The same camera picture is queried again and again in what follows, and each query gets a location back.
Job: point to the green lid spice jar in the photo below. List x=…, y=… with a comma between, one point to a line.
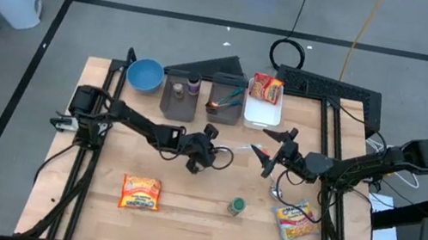
x=236, y=206

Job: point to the grey translucent bin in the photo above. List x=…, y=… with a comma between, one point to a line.
x=229, y=118
x=176, y=109

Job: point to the red ramen noodle packet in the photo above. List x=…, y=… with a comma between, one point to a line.
x=266, y=88

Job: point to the blue bowl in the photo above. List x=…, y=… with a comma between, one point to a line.
x=145, y=75

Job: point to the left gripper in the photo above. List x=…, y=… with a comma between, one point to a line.
x=200, y=150

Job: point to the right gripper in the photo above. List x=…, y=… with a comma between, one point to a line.
x=302, y=165

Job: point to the orange ramen noodle packet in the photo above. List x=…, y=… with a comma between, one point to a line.
x=141, y=192

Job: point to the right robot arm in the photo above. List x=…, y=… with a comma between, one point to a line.
x=363, y=167

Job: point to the purple label bottle black cap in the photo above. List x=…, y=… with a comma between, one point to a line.
x=193, y=86

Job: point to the white paper sheet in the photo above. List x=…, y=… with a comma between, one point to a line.
x=384, y=236

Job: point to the black aluminium table frame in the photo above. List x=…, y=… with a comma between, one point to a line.
x=116, y=77

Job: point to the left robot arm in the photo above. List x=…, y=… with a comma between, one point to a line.
x=136, y=118

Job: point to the iridescent purple spoon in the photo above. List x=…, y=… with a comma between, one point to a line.
x=212, y=105

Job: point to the blue yellow ramen noodle packet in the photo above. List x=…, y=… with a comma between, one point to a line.
x=295, y=220

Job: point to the white plastic bin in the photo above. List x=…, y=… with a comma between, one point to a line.
x=262, y=115

